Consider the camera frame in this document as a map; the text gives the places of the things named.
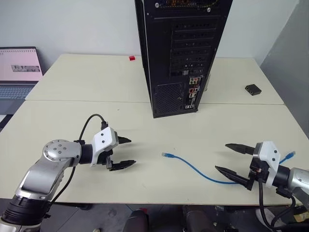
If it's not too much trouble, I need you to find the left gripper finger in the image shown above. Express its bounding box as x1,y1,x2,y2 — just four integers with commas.
117,136,132,146
108,159,138,173

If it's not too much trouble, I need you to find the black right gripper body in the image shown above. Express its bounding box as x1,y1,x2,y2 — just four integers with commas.
246,157,270,191

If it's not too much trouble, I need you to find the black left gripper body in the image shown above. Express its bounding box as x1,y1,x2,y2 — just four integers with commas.
97,130,121,170

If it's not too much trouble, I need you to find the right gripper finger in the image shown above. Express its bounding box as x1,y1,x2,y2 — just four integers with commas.
214,165,254,191
225,143,256,156

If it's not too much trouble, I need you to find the small black box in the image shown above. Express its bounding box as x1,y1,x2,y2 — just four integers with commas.
245,84,262,96

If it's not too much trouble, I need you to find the dark rounded shape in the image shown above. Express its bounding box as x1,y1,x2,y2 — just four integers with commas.
182,205,218,232
129,209,149,232

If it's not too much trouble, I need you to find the black computer tower case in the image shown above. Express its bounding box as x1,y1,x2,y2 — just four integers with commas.
134,0,234,119

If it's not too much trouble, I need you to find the grey partition panel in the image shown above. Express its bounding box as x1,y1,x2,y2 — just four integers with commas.
259,0,309,141

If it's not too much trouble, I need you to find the open grey laptop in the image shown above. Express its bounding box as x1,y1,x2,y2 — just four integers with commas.
0,46,44,116

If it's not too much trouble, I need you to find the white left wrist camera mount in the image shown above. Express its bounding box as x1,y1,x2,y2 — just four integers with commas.
90,127,119,168

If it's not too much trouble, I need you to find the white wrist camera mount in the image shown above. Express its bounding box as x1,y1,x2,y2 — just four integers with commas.
253,141,282,188
90,127,119,168

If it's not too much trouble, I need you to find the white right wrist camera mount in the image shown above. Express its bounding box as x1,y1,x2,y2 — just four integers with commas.
253,141,282,188

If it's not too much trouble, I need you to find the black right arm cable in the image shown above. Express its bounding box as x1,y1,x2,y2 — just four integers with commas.
257,177,309,230

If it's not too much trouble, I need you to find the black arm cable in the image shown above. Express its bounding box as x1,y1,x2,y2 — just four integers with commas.
257,177,309,230
49,114,108,206

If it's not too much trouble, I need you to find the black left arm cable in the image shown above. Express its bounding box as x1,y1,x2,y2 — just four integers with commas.
49,114,108,206

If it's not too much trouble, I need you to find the blue ethernet cable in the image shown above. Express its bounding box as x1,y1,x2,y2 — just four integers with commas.
161,151,296,186

